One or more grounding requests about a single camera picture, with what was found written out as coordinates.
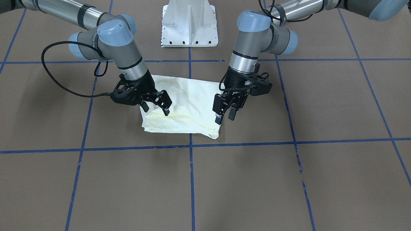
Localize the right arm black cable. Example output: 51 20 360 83
41 41 113 98

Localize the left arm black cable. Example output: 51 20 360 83
258 0 313 23

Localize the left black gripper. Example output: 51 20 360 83
213 67 256 125

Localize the white camera mast base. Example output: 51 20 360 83
161 0 219 48

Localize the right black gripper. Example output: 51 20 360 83
119 71 172 116

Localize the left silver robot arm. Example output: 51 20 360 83
213 0 409 125

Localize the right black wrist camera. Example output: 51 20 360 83
109 81 138 106

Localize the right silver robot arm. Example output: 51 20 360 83
1 0 172 115

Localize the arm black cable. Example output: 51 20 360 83
258 0 313 23
41 41 113 98

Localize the cream long-sleeve cat shirt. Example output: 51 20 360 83
141 75 221 139

